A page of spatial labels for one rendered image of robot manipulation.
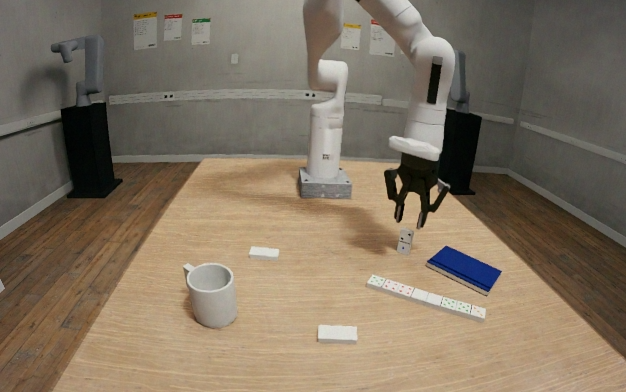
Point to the white domino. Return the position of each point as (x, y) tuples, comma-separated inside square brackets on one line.
[(383, 285), (411, 294), (337, 334), (470, 311), (405, 241), (441, 303), (264, 253)]

